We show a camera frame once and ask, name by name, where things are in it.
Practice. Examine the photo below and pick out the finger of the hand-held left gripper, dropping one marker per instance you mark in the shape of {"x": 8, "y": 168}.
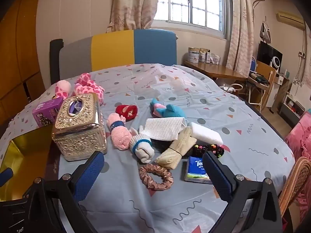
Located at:
{"x": 5, "y": 176}

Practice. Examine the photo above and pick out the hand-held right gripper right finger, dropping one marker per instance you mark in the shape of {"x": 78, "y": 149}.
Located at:
{"x": 218, "y": 174}

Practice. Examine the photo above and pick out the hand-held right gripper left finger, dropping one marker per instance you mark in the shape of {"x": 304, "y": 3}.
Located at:
{"x": 90, "y": 172}

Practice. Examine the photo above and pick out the black beaded hairpiece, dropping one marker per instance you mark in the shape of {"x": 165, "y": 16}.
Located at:
{"x": 206, "y": 149}

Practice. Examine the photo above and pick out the gold lined gift box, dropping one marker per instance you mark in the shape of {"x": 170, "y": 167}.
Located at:
{"x": 26, "y": 148}

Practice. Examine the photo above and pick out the white cloth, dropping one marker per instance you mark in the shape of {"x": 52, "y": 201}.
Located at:
{"x": 206, "y": 133}

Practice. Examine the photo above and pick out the pink knit sock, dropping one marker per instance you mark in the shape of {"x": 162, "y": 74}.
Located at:
{"x": 119, "y": 136}

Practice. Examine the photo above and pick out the beige mesh cloth bundle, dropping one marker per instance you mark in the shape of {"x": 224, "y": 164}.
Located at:
{"x": 172, "y": 153}

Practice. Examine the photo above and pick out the pink satin scrunchie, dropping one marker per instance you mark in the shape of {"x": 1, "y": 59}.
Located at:
{"x": 145, "y": 177}

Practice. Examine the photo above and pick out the white sock with blue band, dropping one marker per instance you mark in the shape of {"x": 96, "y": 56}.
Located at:
{"x": 143, "y": 150}

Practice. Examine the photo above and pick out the red knit hat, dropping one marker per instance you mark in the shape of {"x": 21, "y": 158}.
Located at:
{"x": 124, "y": 110}

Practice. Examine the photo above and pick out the white textured towel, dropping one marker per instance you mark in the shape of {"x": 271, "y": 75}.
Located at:
{"x": 162, "y": 128}

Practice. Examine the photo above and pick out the blue plush elephant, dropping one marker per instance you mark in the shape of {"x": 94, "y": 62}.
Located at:
{"x": 172, "y": 111}

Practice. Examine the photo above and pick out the blue tissue packet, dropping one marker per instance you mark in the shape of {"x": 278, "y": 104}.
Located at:
{"x": 196, "y": 167}

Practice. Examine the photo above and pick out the ornate silver tissue box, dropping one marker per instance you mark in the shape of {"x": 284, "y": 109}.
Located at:
{"x": 77, "y": 131}

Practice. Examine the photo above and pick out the purple carton box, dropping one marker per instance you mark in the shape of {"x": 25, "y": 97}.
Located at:
{"x": 45, "y": 114}

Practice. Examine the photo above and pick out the rattan chair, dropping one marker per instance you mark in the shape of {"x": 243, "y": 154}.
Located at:
{"x": 295, "y": 174}

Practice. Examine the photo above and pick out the pink spotted plush toy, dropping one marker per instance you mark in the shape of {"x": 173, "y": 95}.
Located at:
{"x": 85, "y": 87}

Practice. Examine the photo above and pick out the pink blanket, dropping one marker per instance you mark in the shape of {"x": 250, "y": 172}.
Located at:
{"x": 301, "y": 136}

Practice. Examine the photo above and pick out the printed pale blue tablecloth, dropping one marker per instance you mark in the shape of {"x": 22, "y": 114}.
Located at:
{"x": 145, "y": 89}

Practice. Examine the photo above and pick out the wooden desk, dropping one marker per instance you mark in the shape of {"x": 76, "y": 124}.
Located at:
{"x": 218, "y": 71}

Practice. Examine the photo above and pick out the wooden folding chair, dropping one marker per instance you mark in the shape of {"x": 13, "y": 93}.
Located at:
{"x": 264, "y": 72}

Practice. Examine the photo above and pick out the small silver packets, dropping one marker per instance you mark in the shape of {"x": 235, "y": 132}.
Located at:
{"x": 215, "y": 59}

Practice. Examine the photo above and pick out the multicolour chair back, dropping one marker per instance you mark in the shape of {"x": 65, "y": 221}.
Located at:
{"x": 111, "y": 51}

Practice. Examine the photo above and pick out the white round fan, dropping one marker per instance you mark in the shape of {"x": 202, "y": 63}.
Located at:
{"x": 272, "y": 63}

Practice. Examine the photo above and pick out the wooden wardrobe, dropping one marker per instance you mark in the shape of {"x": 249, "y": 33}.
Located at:
{"x": 19, "y": 53}

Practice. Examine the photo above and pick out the black monitor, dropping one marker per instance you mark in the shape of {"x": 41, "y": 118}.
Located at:
{"x": 266, "y": 53}

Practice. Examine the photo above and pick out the pale pink patterned curtain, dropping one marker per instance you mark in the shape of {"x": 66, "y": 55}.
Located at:
{"x": 240, "y": 41}

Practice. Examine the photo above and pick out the hanging grey bag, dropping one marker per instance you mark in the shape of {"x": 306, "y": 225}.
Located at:
{"x": 266, "y": 32}

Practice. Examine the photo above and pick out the barred window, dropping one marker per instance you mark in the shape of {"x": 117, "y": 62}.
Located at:
{"x": 194, "y": 4}

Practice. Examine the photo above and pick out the beige starfish print curtain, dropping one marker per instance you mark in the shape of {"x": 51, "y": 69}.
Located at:
{"x": 131, "y": 4}

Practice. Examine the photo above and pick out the wall air conditioner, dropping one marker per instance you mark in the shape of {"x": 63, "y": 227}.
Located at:
{"x": 289, "y": 17}

